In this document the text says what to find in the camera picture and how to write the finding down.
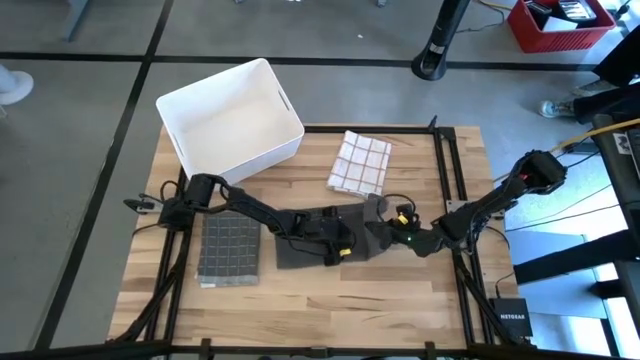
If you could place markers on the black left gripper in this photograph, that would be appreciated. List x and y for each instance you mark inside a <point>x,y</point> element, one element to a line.
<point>325,232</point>

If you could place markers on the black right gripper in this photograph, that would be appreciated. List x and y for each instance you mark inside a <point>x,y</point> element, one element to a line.
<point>420,242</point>

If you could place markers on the plain grey towel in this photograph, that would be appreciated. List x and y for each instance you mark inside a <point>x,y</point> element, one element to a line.
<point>300,255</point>

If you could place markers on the white red-checked towel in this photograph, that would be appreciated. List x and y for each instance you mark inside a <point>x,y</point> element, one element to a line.
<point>357,165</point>

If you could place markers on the dark grey checked towel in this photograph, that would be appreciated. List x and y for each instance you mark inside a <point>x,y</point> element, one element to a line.
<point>227,250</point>

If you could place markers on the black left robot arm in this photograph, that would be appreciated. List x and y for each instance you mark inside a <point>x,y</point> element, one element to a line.
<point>250,207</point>

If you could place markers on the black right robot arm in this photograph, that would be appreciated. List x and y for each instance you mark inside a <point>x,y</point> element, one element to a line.
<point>500,195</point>

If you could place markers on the white plastic storage bin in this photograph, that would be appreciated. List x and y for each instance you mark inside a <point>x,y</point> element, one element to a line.
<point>230,125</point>

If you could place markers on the black tower stand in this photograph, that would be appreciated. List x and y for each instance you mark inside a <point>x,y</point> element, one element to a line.
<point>440,40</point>

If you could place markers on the grey floor power strip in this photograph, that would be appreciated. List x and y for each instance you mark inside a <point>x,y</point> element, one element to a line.
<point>585,147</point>

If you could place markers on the black desk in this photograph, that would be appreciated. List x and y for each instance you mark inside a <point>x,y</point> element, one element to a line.
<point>615,170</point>

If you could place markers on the person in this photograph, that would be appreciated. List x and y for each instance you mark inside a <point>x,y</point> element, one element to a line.
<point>600,105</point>

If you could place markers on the red plastic crate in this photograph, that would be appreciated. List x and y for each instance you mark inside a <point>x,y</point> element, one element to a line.
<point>565,42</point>

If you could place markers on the white paper sheet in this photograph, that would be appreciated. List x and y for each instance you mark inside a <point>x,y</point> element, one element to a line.
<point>560,25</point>

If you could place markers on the black striped device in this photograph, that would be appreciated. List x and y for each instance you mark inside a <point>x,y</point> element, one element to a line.
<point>577,9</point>

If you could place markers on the grey furniture leg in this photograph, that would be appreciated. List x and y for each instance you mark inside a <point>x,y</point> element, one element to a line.
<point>77,17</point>

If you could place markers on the person's white shoe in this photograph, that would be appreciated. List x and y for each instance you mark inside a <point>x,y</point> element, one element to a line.
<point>17,87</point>

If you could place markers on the black aluminium table frame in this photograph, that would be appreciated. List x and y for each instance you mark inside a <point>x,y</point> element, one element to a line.
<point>320,129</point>

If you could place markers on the black Netgear network switch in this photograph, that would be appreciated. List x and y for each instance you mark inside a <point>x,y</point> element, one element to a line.
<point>511,317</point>

